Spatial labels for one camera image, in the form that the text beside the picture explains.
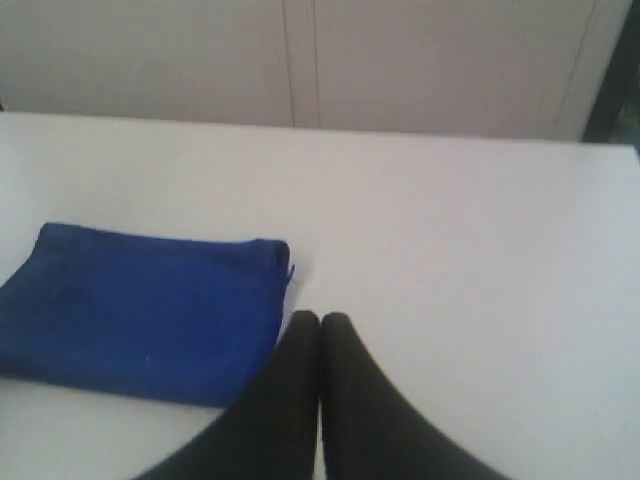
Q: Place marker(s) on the dark window frame post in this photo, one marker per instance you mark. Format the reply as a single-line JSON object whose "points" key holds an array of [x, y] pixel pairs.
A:
{"points": [[614, 117]]}

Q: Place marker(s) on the blue towel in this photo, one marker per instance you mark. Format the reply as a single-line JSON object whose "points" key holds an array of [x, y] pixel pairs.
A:
{"points": [[172, 320]]}

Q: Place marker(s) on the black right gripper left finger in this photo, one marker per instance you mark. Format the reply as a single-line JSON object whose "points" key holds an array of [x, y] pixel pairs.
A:
{"points": [[270, 431]]}

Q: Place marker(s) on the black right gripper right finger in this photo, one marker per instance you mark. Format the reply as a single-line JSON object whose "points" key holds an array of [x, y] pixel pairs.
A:
{"points": [[369, 430]]}

